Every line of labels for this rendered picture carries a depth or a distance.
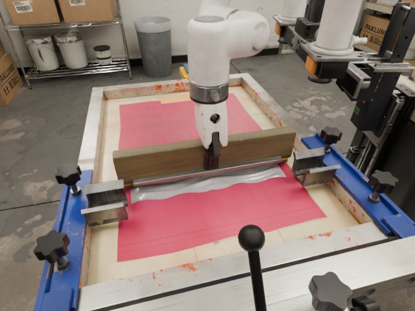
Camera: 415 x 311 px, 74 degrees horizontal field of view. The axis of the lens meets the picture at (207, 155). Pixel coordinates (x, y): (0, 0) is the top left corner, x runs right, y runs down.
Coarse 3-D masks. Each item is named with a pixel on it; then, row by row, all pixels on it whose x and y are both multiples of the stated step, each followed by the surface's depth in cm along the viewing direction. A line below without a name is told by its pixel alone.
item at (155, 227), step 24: (120, 120) 86; (120, 144) 76; (144, 216) 56; (168, 216) 56; (192, 216) 56; (216, 216) 56; (120, 240) 51; (144, 240) 51; (168, 240) 51; (192, 240) 51; (216, 240) 51
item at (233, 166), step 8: (256, 160) 65; (264, 160) 65; (272, 160) 65; (280, 160) 65; (216, 168) 62; (224, 168) 62; (232, 168) 63; (240, 168) 63; (152, 176) 60; (160, 176) 60; (168, 176) 60; (176, 176) 60; (184, 176) 61; (192, 176) 61; (136, 184) 59; (144, 184) 59
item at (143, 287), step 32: (96, 96) 92; (128, 96) 99; (256, 96) 94; (96, 128) 76; (96, 160) 67; (224, 256) 45; (288, 256) 45; (320, 256) 45; (96, 288) 40; (128, 288) 40; (160, 288) 40; (192, 288) 41
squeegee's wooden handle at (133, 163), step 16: (272, 128) 64; (288, 128) 64; (160, 144) 58; (176, 144) 58; (192, 144) 58; (240, 144) 61; (256, 144) 62; (272, 144) 63; (288, 144) 64; (128, 160) 56; (144, 160) 57; (160, 160) 58; (176, 160) 59; (192, 160) 60; (224, 160) 62; (240, 160) 64; (128, 176) 59; (144, 176) 60
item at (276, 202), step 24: (240, 120) 86; (288, 168) 68; (216, 192) 61; (240, 192) 61; (264, 192) 61; (288, 192) 61; (240, 216) 56; (264, 216) 56; (288, 216) 56; (312, 216) 56
